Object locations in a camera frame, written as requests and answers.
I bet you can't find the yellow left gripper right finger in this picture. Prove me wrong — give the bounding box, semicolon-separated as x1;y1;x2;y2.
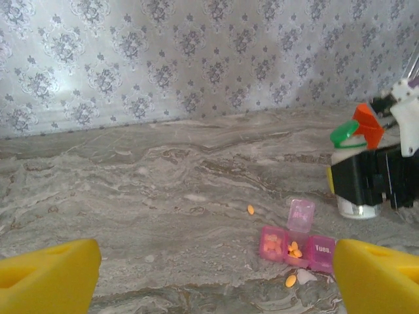
332;238;419;314

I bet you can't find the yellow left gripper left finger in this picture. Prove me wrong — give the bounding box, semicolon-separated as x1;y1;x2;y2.
0;238;101;314

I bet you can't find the white pill bottle green cap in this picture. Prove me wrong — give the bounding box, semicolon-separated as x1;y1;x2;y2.
328;119;383;220

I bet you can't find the pink pill organizer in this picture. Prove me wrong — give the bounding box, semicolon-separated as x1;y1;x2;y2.
259;198;337;274

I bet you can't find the small white scrap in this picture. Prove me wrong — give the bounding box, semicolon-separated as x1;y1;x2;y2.
295;268;318;285

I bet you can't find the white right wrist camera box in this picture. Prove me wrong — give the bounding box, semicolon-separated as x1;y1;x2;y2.
389;78;419;158

